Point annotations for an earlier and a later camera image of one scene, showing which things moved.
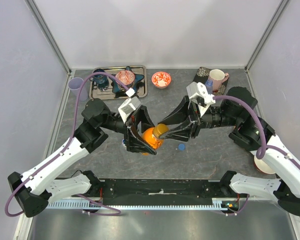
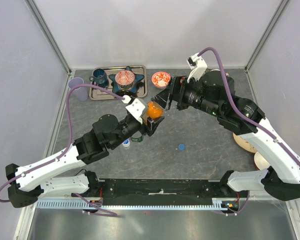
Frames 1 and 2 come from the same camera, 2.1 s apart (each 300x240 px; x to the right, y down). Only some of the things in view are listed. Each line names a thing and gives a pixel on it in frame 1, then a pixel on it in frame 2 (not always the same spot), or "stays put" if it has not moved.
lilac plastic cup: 74,85 stays put
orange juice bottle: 151,135 -> 154,109
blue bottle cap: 181,146 stays put
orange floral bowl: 161,79 stays put
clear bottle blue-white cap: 123,143 stays put
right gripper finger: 181,132 -> 162,98
